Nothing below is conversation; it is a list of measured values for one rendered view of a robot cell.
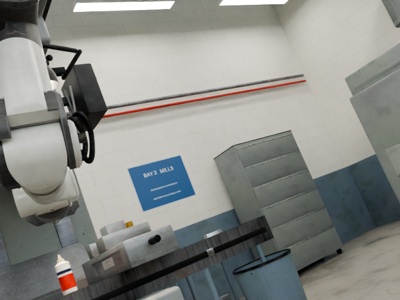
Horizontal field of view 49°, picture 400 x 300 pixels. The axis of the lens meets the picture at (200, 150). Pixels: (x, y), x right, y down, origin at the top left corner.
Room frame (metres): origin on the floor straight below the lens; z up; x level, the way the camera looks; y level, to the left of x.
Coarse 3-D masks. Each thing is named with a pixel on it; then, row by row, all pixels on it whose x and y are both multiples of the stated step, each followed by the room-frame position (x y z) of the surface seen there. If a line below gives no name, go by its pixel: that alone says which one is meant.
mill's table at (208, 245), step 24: (264, 216) 1.50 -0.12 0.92; (216, 240) 1.38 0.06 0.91; (240, 240) 1.43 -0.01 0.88; (264, 240) 1.48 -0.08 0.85; (144, 264) 1.24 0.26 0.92; (168, 264) 1.28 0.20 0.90; (192, 264) 1.32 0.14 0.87; (96, 288) 1.16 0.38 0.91; (120, 288) 1.19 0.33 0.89; (144, 288) 1.22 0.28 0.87
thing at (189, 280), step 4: (188, 276) 5.25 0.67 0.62; (188, 280) 5.25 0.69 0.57; (192, 280) 5.27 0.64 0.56; (188, 284) 5.27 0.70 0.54; (192, 284) 5.26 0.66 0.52; (164, 288) 5.80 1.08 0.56; (192, 288) 5.25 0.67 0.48; (192, 292) 5.25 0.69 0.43; (196, 292) 5.26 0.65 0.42; (196, 296) 5.25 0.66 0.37
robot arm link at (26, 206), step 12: (12, 192) 0.85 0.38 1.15; (24, 192) 0.85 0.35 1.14; (24, 204) 0.85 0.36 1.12; (36, 204) 0.86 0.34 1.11; (48, 204) 0.88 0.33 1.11; (60, 204) 0.90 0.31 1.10; (24, 216) 0.87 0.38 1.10; (36, 216) 0.95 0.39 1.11; (48, 216) 0.94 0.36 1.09; (60, 216) 0.97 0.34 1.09
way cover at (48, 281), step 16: (48, 256) 1.56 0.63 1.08; (64, 256) 1.58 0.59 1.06; (80, 256) 1.60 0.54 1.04; (0, 272) 1.46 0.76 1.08; (16, 272) 1.48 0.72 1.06; (32, 272) 1.50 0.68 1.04; (48, 272) 1.52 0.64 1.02; (80, 272) 1.56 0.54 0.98; (0, 288) 1.43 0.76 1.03; (16, 288) 1.45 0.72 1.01; (32, 288) 1.47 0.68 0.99; (48, 288) 1.49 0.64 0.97; (80, 288) 1.51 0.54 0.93
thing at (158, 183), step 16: (160, 160) 6.28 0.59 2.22; (176, 160) 6.43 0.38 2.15; (144, 176) 6.09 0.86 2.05; (160, 176) 6.23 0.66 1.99; (176, 176) 6.37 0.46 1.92; (144, 192) 6.04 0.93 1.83; (160, 192) 6.18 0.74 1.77; (176, 192) 6.32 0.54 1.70; (192, 192) 6.46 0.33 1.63; (144, 208) 5.99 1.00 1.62
